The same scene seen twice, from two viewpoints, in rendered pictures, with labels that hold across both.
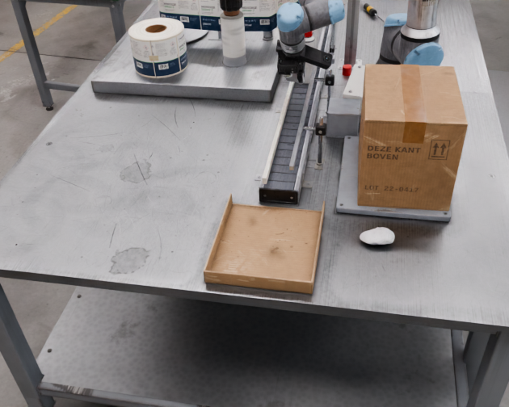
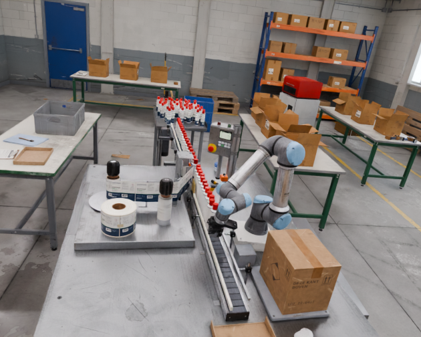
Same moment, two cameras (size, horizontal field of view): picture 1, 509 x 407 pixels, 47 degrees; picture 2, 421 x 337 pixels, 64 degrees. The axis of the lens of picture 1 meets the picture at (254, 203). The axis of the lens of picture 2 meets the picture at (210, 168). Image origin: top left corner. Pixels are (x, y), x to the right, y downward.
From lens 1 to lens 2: 75 cm
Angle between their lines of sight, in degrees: 28
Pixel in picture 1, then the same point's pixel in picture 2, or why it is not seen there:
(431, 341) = not seen: outside the picture
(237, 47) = (168, 214)
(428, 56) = (286, 220)
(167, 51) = (129, 220)
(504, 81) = (300, 223)
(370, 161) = (293, 290)
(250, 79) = (179, 233)
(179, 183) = (170, 316)
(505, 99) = not seen: hidden behind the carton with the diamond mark
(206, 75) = (151, 233)
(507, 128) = not seen: hidden behind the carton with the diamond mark
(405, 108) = (307, 259)
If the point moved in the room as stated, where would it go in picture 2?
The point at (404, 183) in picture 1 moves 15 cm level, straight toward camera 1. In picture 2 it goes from (308, 299) to (321, 325)
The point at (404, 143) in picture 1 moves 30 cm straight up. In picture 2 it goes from (311, 278) to (328, 222)
